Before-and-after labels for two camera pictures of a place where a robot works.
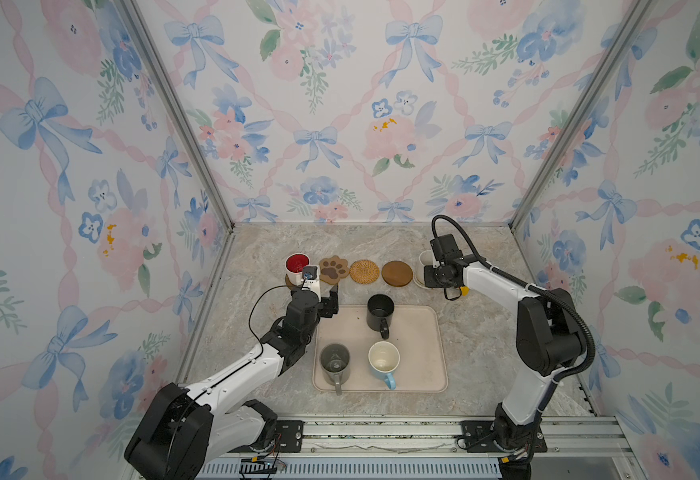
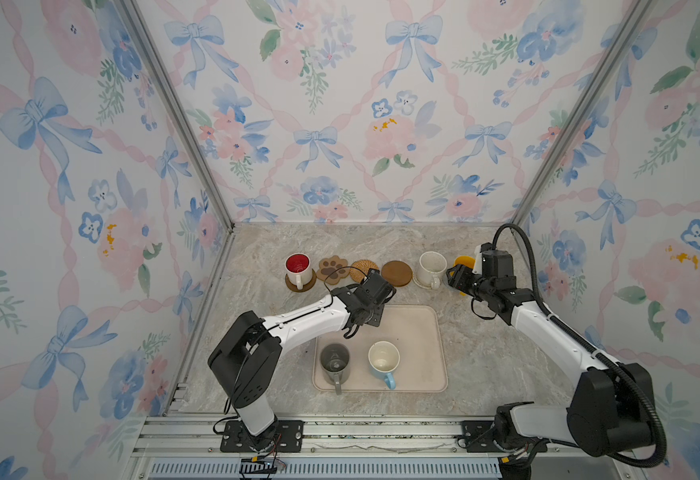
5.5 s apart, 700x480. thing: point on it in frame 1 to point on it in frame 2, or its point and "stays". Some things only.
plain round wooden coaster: [397, 273] stays
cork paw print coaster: [333, 269] stays
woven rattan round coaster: [364, 272] stays
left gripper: [329, 305] to [377, 316]
